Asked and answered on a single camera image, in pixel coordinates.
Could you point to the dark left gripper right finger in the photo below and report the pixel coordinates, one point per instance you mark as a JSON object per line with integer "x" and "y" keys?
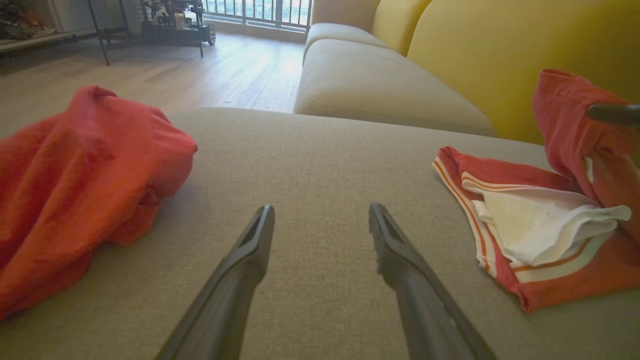
{"x": 430, "y": 320}

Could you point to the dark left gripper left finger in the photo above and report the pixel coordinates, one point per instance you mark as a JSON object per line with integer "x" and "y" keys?
{"x": 230, "y": 300}

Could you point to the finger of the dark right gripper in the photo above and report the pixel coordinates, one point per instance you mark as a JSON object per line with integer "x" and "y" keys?
{"x": 617, "y": 115}

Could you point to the red Bulls 23 shorts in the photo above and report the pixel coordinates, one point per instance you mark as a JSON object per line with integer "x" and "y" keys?
{"x": 75, "y": 190}

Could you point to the large yellow sofa back cushion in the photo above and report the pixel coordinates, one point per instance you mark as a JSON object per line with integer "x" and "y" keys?
{"x": 490, "y": 50}

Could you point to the small yellow sofa back cushion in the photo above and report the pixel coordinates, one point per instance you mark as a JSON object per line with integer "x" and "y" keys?
{"x": 397, "y": 22}

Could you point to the black wheeled cart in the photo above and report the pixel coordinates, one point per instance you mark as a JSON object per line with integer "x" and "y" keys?
{"x": 175, "y": 22}

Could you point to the small grey sofa seat cushion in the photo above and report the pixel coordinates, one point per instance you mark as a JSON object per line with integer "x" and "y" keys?
{"x": 335, "y": 32}

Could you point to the window railing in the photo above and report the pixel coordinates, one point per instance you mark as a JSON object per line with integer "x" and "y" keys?
{"x": 260, "y": 10}

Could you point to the beige sofa back cushion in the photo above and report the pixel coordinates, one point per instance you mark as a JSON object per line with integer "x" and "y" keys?
{"x": 340, "y": 10}

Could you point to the white cabinet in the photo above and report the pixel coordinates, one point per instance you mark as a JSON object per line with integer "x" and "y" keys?
{"x": 75, "y": 12}

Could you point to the dark green plant decoration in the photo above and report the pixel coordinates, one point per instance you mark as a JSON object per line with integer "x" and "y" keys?
{"x": 20, "y": 22}

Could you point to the black metal frame table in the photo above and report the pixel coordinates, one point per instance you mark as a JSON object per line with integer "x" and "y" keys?
{"x": 102, "y": 45}

